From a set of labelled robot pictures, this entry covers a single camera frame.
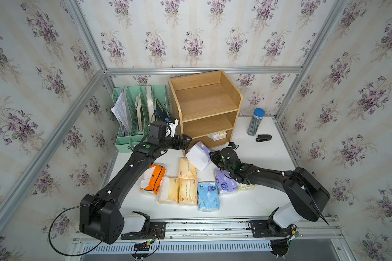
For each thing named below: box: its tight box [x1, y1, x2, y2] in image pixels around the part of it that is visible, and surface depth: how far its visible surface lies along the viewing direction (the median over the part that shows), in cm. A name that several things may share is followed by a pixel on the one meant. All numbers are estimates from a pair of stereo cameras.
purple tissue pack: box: [213, 168, 238, 194], surface depth 84 cm
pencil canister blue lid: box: [247, 107, 267, 137], surface depth 101 cm
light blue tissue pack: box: [197, 181, 220, 212], surface depth 80 cm
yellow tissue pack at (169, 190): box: [157, 175, 179, 205], surface depth 82 cm
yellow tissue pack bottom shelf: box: [178, 156, 198, 180], surface depth 90 cm
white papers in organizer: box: [110, 86, 133, 136], surface depth 93 cm
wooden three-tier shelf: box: [167, 69, 244, 156], surface depth 90 cm
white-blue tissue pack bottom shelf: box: [185, 140, 212, 172], surface depth 92 cm
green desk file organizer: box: [111, 84, 170, 154], surface depth 100 cm
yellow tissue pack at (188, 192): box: [178, 178, 198, 207], surface depth 82 cm
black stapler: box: [255, 134, 273, 142], surface depth 110 cm
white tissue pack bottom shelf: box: [206, 131, 228, 141], surface depth 103 cm
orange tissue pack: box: [139, 163, 167, 196], surface depth 84 cm
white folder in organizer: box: [145, 85, 157, 125], surface depth 99 cm
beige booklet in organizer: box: [135, 93, 143, 132], surface depth 101 cm
